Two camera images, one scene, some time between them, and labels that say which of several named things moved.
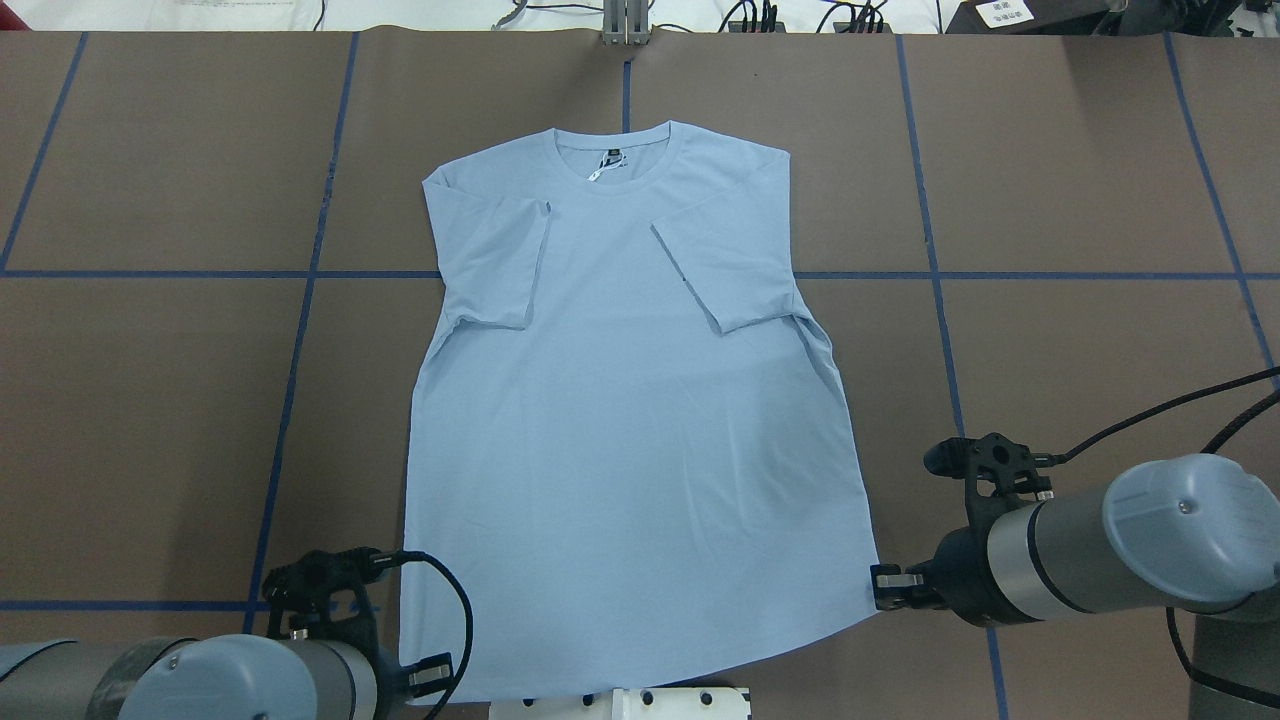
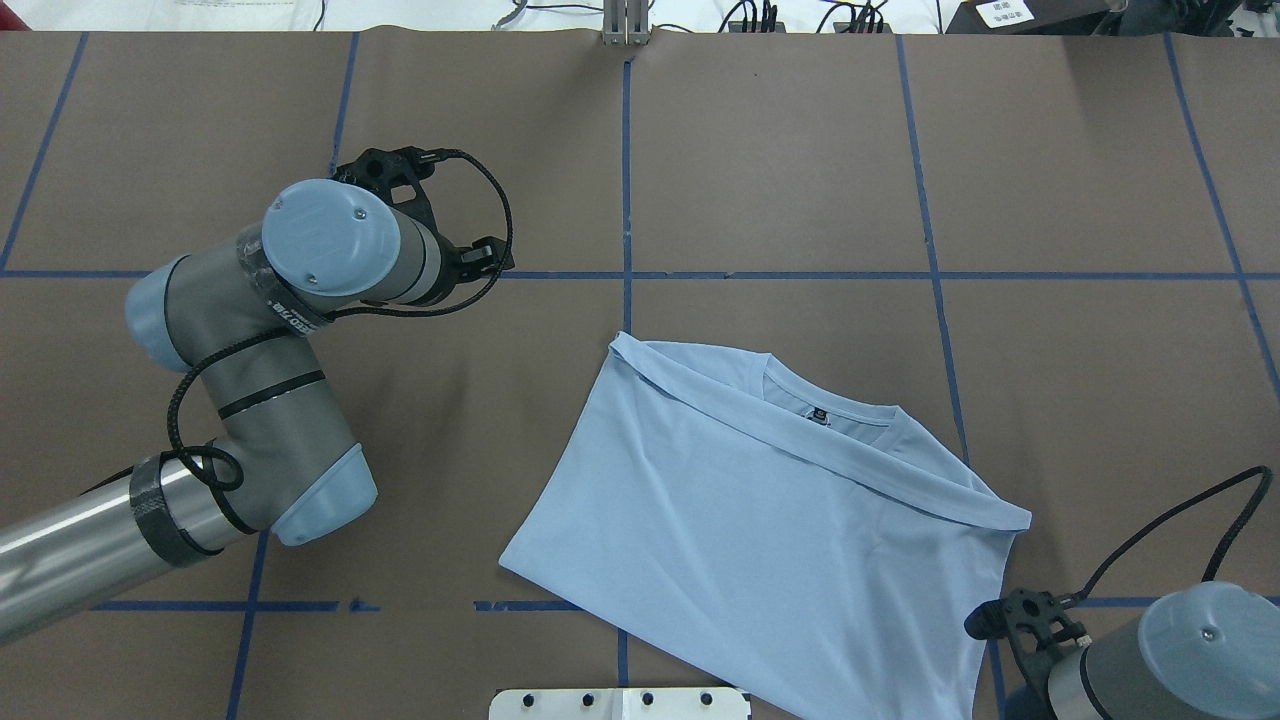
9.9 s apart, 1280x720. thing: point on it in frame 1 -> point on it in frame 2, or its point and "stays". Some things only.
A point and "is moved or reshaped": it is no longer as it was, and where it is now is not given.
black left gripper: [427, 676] -> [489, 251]
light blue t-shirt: [632, 456] is moved or reshaped
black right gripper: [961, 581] -> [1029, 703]
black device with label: [1033, 17] stays
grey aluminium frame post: [625, 22] stays
